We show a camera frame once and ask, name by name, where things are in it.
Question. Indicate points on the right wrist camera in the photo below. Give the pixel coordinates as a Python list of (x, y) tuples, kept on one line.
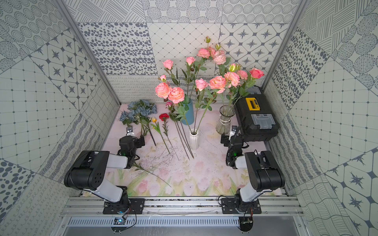
[(233, 131)]

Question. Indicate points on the pink rose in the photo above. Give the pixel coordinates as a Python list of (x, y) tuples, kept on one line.
[(201, 85)]

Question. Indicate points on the white ribbed vase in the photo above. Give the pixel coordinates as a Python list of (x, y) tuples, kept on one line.
[(194, 139)]

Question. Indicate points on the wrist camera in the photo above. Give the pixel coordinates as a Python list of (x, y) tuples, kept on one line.
[(129, 131), (233, 131)]

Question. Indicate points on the black toolbox yellow latch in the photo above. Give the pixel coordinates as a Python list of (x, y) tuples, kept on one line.
[(255, 116)]

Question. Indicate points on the blue cylindrical vase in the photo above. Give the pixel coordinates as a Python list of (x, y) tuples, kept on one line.
[(190, 117)]

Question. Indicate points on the clear glass vase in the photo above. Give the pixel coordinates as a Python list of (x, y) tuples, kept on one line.
[(224, 123)]

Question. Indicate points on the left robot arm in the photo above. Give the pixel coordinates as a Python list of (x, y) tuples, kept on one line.
[(88, 171)]

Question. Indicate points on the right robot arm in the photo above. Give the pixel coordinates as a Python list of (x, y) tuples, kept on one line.
[(264, 174)]

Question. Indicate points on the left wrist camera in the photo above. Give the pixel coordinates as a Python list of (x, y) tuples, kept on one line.
[(129, 131)]

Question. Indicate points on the aluminium rail frame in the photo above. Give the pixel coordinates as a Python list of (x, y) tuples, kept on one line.
[(185, 206)]

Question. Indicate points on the large pink rose stem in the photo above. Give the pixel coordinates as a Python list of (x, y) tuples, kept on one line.
[(254, 75)]

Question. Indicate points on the pink peony flower stem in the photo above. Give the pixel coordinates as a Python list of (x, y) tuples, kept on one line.
[(203, 55)]

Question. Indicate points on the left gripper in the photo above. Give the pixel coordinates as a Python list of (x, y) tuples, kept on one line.
[(139, 141)]

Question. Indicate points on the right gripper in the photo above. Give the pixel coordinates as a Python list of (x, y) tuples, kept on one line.
[(225, 139)]

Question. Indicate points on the large peony stem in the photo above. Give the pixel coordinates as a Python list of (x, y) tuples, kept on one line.
[(217, 85)]

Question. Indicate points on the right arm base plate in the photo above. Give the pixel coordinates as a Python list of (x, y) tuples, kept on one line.
[(232, 206)]

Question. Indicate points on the bunch of artificial flowers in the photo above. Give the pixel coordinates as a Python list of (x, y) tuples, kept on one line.
[(142, 111)]

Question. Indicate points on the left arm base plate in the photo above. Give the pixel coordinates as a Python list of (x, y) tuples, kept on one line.
[(134, 204)]

